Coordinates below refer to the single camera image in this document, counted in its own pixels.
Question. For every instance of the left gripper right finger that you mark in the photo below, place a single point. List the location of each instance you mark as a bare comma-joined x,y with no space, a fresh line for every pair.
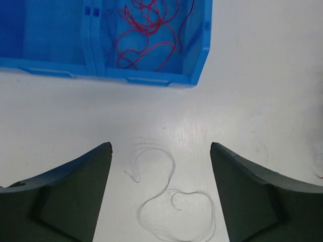
259,204

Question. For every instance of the blue compartment bin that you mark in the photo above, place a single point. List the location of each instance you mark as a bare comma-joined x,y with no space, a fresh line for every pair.
157,43

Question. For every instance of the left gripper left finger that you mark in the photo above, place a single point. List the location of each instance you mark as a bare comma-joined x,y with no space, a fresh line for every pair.
62,204

